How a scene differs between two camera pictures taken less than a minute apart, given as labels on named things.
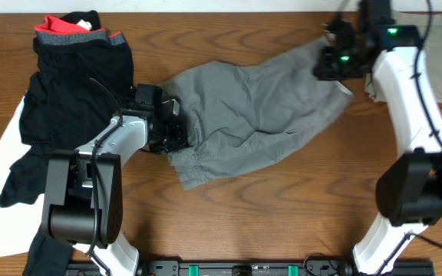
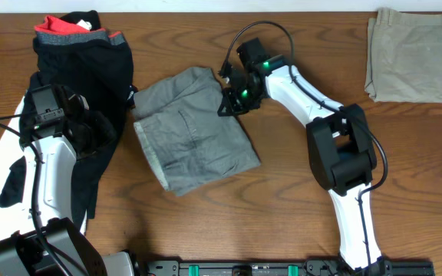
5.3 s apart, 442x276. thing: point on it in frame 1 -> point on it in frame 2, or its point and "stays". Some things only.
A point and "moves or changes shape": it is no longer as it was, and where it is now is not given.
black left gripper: x=181 y=139 -> x=107 y=134
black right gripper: x=321 y=70 -> x=233 y=106
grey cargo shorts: x=232 y=112 moves or changes shape
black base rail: x=258 y=269 stays
